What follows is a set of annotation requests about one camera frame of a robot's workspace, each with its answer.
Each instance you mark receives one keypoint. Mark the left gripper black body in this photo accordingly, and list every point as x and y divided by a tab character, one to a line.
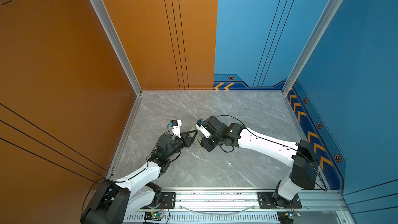
180	138

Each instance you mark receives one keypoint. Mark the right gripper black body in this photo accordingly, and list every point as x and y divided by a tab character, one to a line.
208	143

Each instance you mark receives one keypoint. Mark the beige remote control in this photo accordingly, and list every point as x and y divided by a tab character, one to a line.
199	145

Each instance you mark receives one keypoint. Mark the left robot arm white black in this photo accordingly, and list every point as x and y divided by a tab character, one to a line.
114	199

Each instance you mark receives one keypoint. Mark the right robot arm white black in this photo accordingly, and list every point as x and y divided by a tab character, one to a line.
299	157

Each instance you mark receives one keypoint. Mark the green circuit board left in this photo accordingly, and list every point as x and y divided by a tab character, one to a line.
153	217

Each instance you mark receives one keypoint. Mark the white ventilation grille strip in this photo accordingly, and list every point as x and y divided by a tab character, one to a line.
196	218

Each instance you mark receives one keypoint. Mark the circuit board right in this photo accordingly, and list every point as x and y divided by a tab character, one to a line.
287	217

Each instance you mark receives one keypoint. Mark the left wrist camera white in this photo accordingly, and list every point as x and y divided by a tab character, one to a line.
174	128

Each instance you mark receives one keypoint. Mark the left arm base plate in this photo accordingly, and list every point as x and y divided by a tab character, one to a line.
163	199

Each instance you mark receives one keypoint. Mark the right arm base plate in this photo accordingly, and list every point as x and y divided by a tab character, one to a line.
267	200

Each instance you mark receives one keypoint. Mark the aluminium front rail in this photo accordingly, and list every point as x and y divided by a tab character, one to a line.
236	199

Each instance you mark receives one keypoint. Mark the left aluminium corner post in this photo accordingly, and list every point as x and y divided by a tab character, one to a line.
109	28

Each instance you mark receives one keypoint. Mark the aluminium corner post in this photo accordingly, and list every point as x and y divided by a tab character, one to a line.
109	28
323	22

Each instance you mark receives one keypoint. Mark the right aluminium corner post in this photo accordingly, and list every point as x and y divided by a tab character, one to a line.
323	22

